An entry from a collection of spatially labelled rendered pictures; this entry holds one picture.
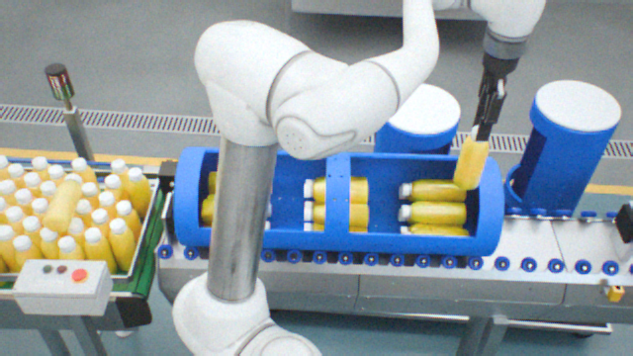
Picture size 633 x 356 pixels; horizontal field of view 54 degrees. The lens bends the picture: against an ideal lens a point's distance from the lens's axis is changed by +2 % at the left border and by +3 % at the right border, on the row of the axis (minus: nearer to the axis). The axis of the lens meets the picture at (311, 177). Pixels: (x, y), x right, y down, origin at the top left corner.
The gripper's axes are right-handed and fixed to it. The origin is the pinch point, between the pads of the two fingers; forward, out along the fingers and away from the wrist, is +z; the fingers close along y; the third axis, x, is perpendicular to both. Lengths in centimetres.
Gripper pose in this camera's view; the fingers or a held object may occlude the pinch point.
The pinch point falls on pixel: (483, 123)
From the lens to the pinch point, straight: 150.7
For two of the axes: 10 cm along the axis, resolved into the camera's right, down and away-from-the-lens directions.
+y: 0.3, -7.1, 7.0
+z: 0.0, 7.0, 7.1
